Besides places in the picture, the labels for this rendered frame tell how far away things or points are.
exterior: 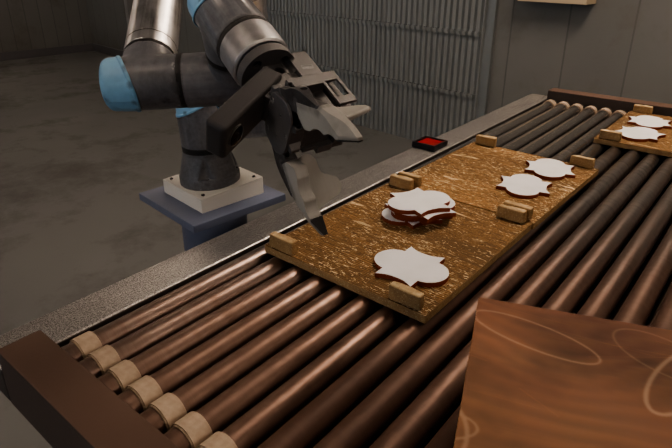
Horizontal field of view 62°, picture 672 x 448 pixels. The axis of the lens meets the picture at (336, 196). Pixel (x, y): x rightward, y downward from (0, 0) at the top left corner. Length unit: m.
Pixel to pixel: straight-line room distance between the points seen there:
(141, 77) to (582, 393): 0.64
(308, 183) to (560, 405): 0.34
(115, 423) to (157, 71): 0.44
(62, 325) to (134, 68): 0.41
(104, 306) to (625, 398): 0.74
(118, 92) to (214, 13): 0.18
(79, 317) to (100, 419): 0.28
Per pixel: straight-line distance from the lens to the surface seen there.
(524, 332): 0.69
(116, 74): 0.81
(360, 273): 0.96
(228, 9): 0.71
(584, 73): 4.00
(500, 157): 1.56
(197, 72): 0.78
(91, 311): 0.98
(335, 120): 0.52
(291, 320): 0.88
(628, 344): 0.71
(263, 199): 1.41
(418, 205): 1.12
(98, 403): 0.75
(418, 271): 0.96
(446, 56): 4.44
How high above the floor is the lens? 1.43
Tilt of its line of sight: 23 degrees down
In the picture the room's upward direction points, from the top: straight up
